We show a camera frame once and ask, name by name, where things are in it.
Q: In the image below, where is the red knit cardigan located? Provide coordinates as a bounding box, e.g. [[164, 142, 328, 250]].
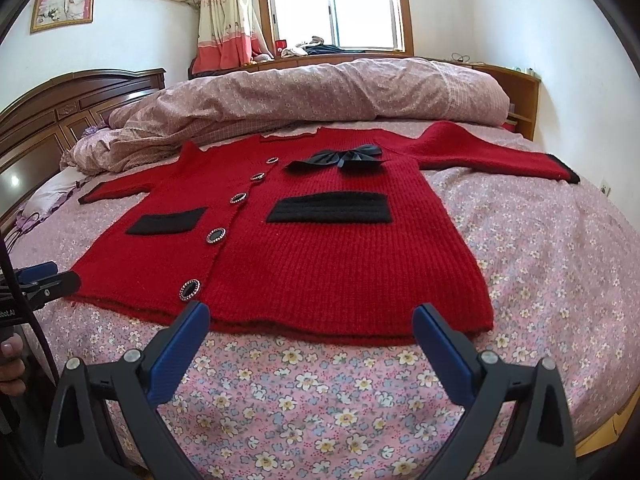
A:
[[74, 122, 578, 346]]

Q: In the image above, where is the clothes pile on windowsill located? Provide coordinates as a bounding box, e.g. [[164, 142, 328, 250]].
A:
[[280, 36, 346, 58]]

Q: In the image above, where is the person's left hand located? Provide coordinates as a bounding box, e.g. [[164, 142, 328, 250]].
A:
[[0, 334, 26, 396]]

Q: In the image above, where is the white purple pillow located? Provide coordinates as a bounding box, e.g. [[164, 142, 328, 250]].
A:
[[15, 167, 90, 232]]

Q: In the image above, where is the dark wooden headboard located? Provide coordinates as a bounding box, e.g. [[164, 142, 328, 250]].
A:
[[1, 68, 165, 233]]

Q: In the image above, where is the pink floral bed sheet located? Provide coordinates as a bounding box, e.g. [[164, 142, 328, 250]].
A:
[[7, 119, 640, 480]]

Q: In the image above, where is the pink rolled duvet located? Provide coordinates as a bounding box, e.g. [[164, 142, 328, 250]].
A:
[[60, 58, 510, 176]]

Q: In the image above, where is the cream and red curtain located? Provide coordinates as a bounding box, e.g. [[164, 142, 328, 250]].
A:
[[190, 0, 271, 76]]

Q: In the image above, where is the wooden bedside shelf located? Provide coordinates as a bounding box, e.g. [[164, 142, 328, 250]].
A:
[[448, 61, 540, 141]]

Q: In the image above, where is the wooden framed window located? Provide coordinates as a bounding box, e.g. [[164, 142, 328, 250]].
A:
[[258, 0, 414, 55]]

